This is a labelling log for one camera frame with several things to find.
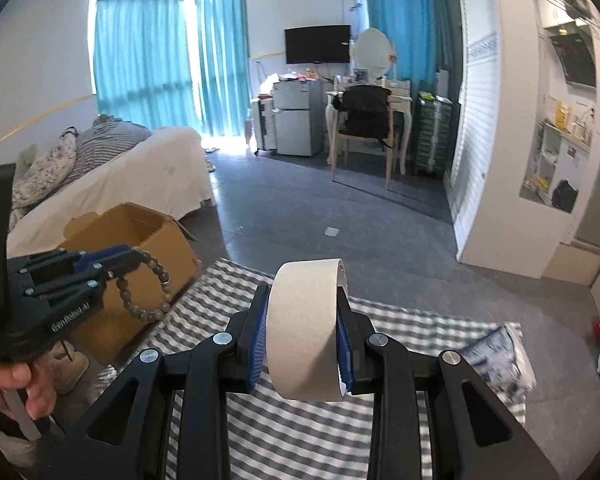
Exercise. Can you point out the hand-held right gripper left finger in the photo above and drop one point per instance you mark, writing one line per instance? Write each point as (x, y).
(257, 342)

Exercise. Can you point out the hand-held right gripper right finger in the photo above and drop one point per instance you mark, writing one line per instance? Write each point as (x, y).
(343, 352)

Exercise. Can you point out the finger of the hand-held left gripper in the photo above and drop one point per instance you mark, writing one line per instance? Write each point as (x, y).
(70, 287)
(87, 258)

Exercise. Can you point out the beige masking tape roll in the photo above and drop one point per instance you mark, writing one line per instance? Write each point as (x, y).
(300, 330)

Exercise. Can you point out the brown cardboard box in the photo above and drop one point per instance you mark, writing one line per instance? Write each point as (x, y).
(175, 255)

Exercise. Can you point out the blue and white packet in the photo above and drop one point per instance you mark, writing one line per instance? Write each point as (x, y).
(500, 355)

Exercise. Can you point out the person's left hand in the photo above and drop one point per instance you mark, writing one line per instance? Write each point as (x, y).
(5, 377)

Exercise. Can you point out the grey white checkered cloth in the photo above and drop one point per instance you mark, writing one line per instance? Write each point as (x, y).
(420, 330)

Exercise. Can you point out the beige shoe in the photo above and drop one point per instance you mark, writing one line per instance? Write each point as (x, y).
(70, 370)

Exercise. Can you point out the floral pillow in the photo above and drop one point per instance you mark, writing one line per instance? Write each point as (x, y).
(47, 167)

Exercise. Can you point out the bed with white cover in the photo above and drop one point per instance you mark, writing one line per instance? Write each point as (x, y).
(145, 175)

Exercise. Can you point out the grey patterned blanket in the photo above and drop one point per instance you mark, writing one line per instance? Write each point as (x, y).
(105, 145)

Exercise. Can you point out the small white paper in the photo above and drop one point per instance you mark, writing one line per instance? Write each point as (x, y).
(332, 231)

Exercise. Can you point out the wide teal curtain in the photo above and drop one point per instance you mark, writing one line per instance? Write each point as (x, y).
(140, 60)

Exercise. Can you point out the wooden chair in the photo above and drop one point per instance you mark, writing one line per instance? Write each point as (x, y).
(342, 142)

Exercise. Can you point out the small white suitcase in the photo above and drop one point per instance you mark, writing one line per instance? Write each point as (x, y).
(262, 125)

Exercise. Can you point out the small silver fridge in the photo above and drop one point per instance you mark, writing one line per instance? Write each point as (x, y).
(295, 120)

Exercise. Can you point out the grey ribbed suitcase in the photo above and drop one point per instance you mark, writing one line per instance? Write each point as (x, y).
(432, 135)

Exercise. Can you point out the narrow teal curtain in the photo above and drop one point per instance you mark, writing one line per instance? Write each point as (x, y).
(225, 55)

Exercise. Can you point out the white wardrobe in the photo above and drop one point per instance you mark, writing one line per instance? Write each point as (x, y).
(485, 135)

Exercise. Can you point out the white vanity table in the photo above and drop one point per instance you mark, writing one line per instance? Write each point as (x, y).
(400, 91)

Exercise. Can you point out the black plastic bag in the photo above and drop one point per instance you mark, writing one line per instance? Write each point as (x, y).
(565, 195)

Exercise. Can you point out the round white mirror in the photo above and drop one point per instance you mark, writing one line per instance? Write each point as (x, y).
(372, 52)

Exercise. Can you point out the black television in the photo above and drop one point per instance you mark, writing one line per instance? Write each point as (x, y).
(317, 44)

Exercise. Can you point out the teal curtain beside wardrobe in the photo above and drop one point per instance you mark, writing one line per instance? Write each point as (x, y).
(410, 20)

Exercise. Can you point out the black range hood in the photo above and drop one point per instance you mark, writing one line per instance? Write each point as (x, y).
(575, 60)

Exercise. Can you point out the small photo frame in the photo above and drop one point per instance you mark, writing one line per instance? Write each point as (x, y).
(361, 75)

